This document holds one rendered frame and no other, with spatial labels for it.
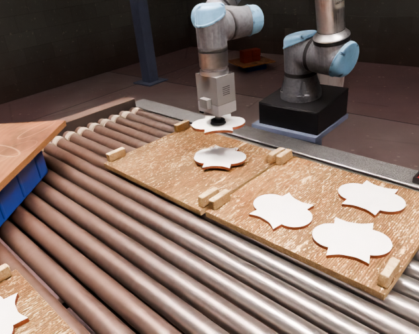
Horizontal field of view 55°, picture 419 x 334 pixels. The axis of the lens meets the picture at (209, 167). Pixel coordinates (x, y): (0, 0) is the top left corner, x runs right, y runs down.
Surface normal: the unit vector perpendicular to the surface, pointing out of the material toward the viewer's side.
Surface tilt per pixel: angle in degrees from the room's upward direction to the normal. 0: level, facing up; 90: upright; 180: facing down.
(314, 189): 0
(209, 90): 90
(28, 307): 0
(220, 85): 90
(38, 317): 0
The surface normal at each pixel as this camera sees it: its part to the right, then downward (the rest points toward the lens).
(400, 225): -0.08, -0.88
